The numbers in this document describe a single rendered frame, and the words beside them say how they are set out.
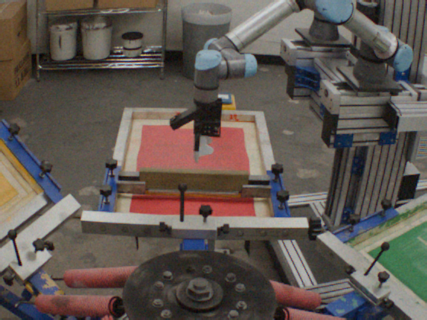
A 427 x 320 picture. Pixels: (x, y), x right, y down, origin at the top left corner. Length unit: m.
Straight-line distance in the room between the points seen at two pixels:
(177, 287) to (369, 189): 1.83
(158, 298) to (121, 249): 2.17
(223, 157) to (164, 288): 1.17
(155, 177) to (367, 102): 0.90
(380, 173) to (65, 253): 1.75
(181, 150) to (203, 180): 0.34
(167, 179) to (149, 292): 0.88
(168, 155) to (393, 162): 1.14
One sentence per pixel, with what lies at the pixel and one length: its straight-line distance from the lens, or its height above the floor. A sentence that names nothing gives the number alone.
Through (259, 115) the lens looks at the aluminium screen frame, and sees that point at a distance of 2.49.
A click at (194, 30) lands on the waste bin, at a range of 5.08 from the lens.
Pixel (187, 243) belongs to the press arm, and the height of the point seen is 1.04.
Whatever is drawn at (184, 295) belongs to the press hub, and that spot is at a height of 1.32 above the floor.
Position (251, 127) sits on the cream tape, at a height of 0.95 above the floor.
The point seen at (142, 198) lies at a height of 0.95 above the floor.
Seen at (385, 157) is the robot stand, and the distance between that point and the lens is 2.78.
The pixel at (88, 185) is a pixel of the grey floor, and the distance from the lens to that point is 3.81.
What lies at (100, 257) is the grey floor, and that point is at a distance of 3.23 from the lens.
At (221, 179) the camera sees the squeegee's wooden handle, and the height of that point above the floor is 1.04.
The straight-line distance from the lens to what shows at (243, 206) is 1.98.
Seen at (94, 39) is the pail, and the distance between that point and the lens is 5.28.
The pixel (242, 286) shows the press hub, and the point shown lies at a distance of 1.14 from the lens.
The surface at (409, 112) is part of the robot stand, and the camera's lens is 2.35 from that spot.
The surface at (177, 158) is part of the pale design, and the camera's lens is 2.22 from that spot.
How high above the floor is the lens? 2.09
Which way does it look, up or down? 31 degrees down
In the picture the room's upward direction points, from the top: 3 degrees clockwise
